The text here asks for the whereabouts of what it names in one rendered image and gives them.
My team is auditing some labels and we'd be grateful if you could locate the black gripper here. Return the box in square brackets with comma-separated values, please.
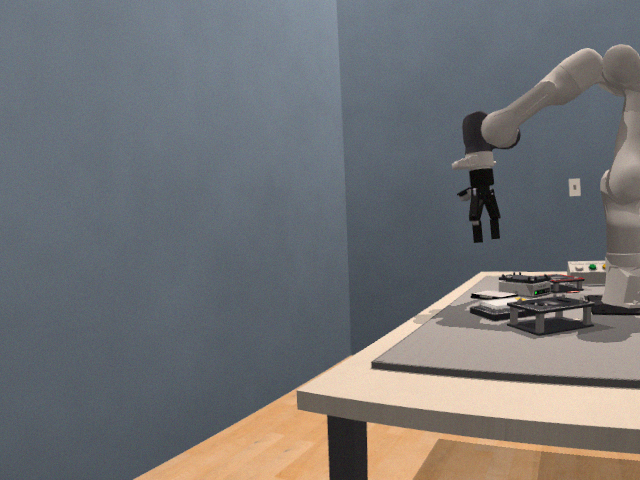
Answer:
[469, 168, 500, 243]

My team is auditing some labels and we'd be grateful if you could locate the white operator button panel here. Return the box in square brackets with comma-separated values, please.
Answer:
[567, 261, 606, 286]

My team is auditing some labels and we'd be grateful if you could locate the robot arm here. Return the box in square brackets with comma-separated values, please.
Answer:
[452, 44, 640, 308]

